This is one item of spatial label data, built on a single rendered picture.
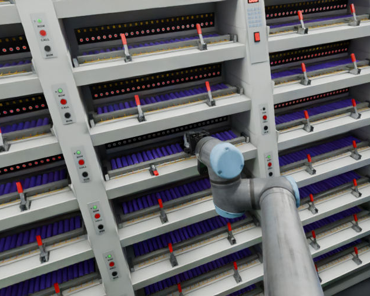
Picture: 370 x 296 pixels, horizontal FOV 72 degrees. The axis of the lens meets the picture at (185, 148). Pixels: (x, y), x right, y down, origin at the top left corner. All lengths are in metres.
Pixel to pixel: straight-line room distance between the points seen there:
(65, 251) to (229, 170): 0.67
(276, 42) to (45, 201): 1.01
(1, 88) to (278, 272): 0.85
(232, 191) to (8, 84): 0.72
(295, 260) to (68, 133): 0.72
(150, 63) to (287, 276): 0.72
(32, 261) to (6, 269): 0.08
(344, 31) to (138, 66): 0.87
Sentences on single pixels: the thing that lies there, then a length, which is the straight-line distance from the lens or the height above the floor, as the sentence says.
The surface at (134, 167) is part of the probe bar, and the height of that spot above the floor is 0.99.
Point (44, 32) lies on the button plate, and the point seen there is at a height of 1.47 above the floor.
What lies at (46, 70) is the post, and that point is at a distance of 0.90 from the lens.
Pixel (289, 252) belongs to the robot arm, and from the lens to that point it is 0.49.
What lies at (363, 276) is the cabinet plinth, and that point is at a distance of 1.91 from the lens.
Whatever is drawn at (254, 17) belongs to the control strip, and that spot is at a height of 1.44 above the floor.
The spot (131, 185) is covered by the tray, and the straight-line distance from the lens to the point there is 0.94.
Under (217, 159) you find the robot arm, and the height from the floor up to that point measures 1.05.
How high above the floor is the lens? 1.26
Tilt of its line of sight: 14 degrees down
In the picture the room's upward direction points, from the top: 11 degrees counter-clockwise
